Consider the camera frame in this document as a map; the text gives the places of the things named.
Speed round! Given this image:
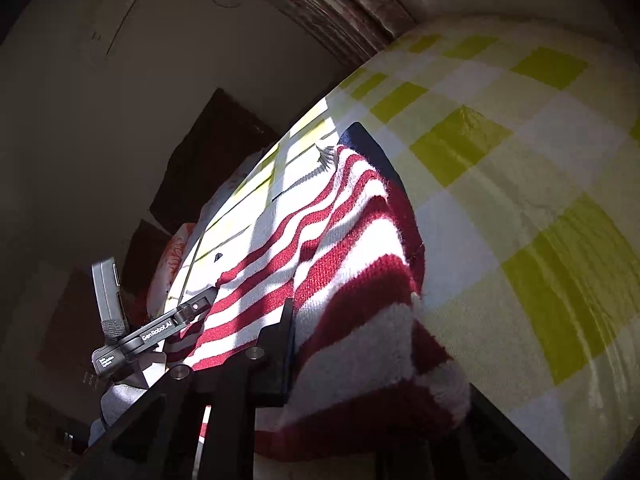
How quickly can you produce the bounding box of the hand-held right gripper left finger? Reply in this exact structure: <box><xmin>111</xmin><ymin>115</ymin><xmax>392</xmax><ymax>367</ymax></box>
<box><xmin>60</xmin><ymin>298</ymin><xmax>297</xmax><ymax>480</ymax></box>

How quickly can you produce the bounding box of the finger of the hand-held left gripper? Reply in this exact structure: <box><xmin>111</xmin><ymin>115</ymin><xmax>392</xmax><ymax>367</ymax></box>
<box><xmin>167</xmin><ymin>286</ymin><xmax>219</xmax><ymax>333</ymax></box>

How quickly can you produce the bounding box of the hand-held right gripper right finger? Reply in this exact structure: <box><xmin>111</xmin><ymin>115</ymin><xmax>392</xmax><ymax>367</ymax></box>
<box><xmin>372</xmin><ymin>384</ymin><xmax>571</xmax><ymax>480</ymax></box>

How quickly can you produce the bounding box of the red white striped sweater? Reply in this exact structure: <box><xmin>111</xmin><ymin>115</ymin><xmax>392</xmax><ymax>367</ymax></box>
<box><xmin>162</xmin><ymin>122</ymin><xmax>473</xmax><ymax>461</ymax></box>

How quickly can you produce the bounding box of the person's left hand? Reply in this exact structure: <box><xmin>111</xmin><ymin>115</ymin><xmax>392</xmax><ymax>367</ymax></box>
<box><xmin>89</xmin><ymin>350</ymin><xmax>168</xmax><ymax>448</ymax></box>

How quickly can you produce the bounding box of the orange floral pillow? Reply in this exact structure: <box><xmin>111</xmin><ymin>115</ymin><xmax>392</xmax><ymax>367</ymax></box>
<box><xmin>150</xmin><ymin>221</ymin><xmax>193</xmax><ymax>306</ymax></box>

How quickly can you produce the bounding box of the dark wooden headboard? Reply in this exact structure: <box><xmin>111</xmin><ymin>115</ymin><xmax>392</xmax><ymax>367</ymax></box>
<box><xmin>120</xmin><ymin>87</ymin><xmax>282</xmax><ymax>293</ymax></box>

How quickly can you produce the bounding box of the yellow white checked bed sheet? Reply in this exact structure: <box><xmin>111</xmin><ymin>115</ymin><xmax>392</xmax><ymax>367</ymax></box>
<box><xmin>162</xmin><ymin>14</ymin><xmax>640</xmax><ymax>480</ymax></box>

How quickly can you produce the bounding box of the white air conditioner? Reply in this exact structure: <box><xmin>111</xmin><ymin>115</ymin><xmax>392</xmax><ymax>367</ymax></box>
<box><xmin>77</xmin><ymin>0</ymin><xmax>168</xmax><ymax>58</ymax></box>

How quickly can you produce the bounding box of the floral curtain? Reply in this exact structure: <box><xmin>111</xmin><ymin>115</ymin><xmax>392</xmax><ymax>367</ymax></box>
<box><xmin>240</xmin><ymin>0</ymin><xmax>418</xmax><ymax>66</ymax></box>

